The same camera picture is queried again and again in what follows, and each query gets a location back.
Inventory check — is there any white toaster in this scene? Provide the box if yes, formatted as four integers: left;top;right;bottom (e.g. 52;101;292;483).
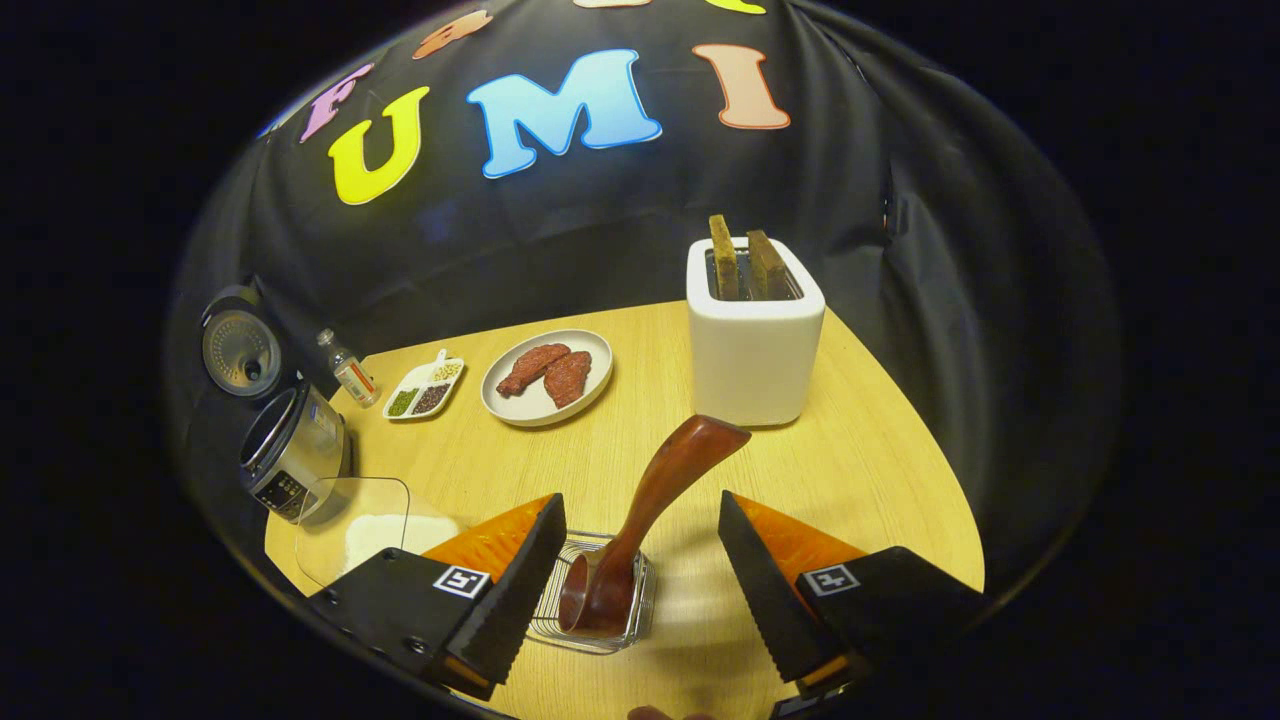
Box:
686;237;827;428

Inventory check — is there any red-brown meat piece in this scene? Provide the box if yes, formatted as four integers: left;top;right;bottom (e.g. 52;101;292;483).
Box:
543;350;593;409
496;343;572;398

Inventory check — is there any white divided dish of beans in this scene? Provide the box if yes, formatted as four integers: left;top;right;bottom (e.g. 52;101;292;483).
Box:
383;348;466;422

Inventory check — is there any round white plate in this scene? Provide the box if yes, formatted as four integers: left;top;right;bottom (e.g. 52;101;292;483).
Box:
481;329;614;429

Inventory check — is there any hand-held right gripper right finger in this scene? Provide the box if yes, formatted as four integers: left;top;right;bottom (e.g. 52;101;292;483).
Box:
717;490;991;706

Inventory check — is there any silver rice cooker dark lid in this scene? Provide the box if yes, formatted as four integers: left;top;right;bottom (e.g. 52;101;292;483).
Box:
200;285;353;524

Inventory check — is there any small clear glass bottle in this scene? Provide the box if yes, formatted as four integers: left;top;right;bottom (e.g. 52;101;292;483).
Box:
317;328;381;409

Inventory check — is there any white rice box clear lid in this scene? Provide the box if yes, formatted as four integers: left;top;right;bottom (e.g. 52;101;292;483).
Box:
293;477;466;591

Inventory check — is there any brown toast slice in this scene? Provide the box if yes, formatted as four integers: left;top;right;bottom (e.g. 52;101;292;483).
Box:
746;230;793;301
709;214;741;301

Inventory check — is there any brown wooden spoon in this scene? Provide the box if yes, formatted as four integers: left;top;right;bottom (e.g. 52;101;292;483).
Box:
557;415;752;636

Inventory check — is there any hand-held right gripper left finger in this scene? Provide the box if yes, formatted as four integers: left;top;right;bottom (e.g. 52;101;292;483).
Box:
305;493;568;701

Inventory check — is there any black backdrop cloth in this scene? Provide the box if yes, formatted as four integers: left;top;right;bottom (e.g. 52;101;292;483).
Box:
165;0;1121;601

